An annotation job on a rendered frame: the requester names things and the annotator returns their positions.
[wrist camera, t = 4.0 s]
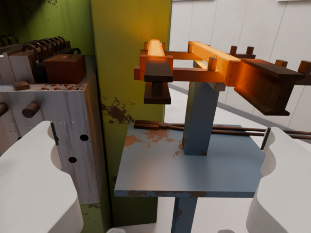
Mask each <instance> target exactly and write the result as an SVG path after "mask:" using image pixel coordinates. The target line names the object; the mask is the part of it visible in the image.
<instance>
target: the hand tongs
mask: <svg viewBox="0 0 311 233"><path fill-rule="evenodd" d="M159 128H160V129H168V128H169V129H175V130H182V131H183V130H184V124H168V123H160V122H159V121H147V120H135V123H134V129H152V130H159ZM212 128H213V129H227V130H241V131H255V132H265V131H266V129H257V128H243V127H229V126H215V125H213V126H212ZM213 129H212V131H211V133H216V134H230V135H249V136H263V137H264V133H253V132H240V131H226V130H213ZM282 131H284V132H285V133H286V134H297V135H289V136H290V137H291V138H293V139H303V140H311V136H301V135H311V132H305V131H291V130H282Z"/></svg>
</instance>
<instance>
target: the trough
mask: <svg viewBox="0 0 311 233"><path fill-rule="evenodd" d="M47 39H48V38H47ZM43 40H44V39H43ZM38 41H39V40H38ZM40 41H42V40H40ZM34 42H37V41H34ZM30 43H32V42H30ZM30 43H26V44H30ZM23 45H24V44H21V45H17V46H13V47H9V48H5V49H0V55H3V52H7V51H10V50H14V49H19V48H21V47H22V46H23Z"/></svg>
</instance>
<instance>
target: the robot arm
mask: <svg viewBox="0 0 311 233"><path fill-rule="evenodd" d="M57 145H59V144H58V140H57V136H56V131H55V127H54V123H53V121H43V122H41V123H40V124H38V125H37V126H36V127H35V128H33V129H32V130H31V131H30V132H28V133H27V134H26V135H24V136H23V137H22V138H21V139H20V140H18V141H17V142H16V143H14V144H13V145H12V146H11V147H10V148H9V149H8V150H7V151H6V152H5V153H4V154H3V155H2V156H1V157H0V233H80V232H81V231H82V229H83V224H84V223H83V218H82V214H81V208H80V204H79V199H78V195H77V191H76V189H75V186H74V183H73V181H72V178H71V176H70V175H69V174H68V173H65V172H63V171H61V168H62V166H61V162H60V159H59V155H58V151H57V147H56V146H57ZM260 150H263V152H264V154H265V156H266V157H265V159H264V162H263V164H262V167H261V170H260V172H261V174H262V176H263V177H262V178H261V180H260V182H259V185H258V187H257V190H256V192H255V195H254V197H253V200H252V202H251V205H250V207H249V212H248V216H247V220H246V229H247V231H248V233H311V153H310V152H309V151H308V150H307V149H305V148H304V147H303V146H301V145H300V144H299V143H297V142H296V141H295V140H294V139H293V138H291V137H290V136H289V135H287V134H286V133H285V132H284V131H282V130H281V129H280V128H278V127H270V126H268V127H267V128H266V131H265V134H264V137H263V141H262V145H261V149H260Z"/></svg>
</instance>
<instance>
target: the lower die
mask: <svg viewBox="0 0 311 233"><path fill-rule="evenodd" d="M44 39H47V38H44ZM39 40H43V39H39ZM34 41H38V40H32V41H28V42H23V43H18V44H13V45H9V46H5V47H0V49H5V48H9V47H13V46H17V45H21V44H25V43H30V42H34ZM57 42H58V45H59V50H60V52H61V46H60V42H59V40H57ZM65 42H66V47H67V48H71V45H70V41H65ZM53 44H54V47H55V52H56V54H57V48H56V43H55V42H54V41H53ZM43 48H44V53H45V57H46V59H47V58H48V52H47V48H46V45H45V44H44V46H43ZM49 48H50V54H51V56H53V54H52V53H53V51H52V46H51V44H50V43H49ZM36 49H37V52H38V56H39V59H40V61H43V60H42V52H41V49H40V47H38V48H36ZM3 57H4V58H0V84H13V82H17V81H24V80H25V81H26V82H27V83H28V84H36V83H37V82H39V81H40V80H41V79H43V78H44V77H46V76H47V73H46V72H45V73H44V74H41V75H37V74H34V72H33V70H32V67H33V66H34V65H35V64H36V57H35V53H34V50H33V49H32V50H29V47H26V48H25V52H22V51H21V48H19V49H14V50H10V51H7V52H3Z"/></svg>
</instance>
